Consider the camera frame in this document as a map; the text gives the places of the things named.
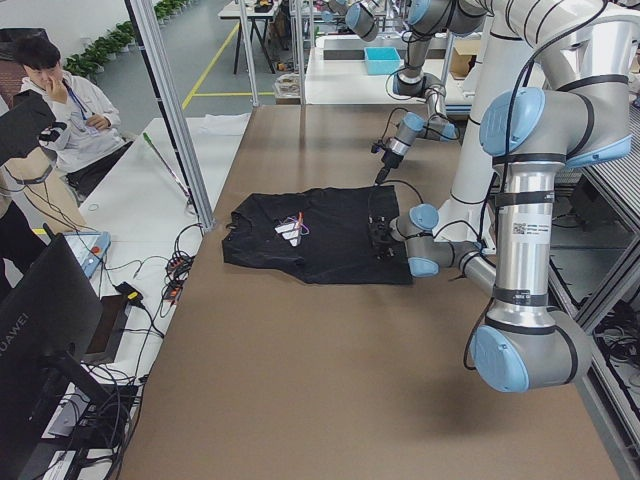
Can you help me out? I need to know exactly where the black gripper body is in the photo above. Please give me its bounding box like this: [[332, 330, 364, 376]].
[[368, 219, 398, 260], [382, 149, 403, 170]]

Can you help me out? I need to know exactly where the black graphic t-shirt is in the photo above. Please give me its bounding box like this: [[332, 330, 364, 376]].
[[222, 185, 413, 285]]

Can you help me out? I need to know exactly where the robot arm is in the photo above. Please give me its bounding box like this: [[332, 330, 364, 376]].
[[369, 1, 639, 393], [372, 1, 486, 185]]

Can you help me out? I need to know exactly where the blue plastic bin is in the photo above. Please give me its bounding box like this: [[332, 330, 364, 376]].
[[364, 47, 402, 76]]

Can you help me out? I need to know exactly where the cardboard box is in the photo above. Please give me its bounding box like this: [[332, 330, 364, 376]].
[[450, 39, 481, 80]]

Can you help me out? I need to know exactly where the orange grey usb hub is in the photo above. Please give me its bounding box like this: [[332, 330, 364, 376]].
[[162, 285, 182, 305], [165, 254, 193, 274]]

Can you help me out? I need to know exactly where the white side table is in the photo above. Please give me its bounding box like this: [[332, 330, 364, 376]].
[[39, 112, 251, 381]]

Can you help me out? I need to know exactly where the black power adapter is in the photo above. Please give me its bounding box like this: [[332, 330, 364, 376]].
[[114, 282, 144, 308]]

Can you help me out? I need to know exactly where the teach pendant with red button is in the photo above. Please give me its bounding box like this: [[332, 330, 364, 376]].
[[63, 231, 111, 278]]

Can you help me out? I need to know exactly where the seated man in grey hoodie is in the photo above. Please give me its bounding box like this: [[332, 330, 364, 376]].
[[14, 36, 131, 199]]

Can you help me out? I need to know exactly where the black Huawei monitor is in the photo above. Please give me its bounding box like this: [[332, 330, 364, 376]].
[[1, 235, 108, 461]]

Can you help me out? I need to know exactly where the green handled reacher tool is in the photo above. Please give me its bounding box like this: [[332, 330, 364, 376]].
[[142, 131, 191, 201]]

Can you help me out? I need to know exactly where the aluminium frame post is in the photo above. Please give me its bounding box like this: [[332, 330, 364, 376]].
[[125, 0, 216, 232]]

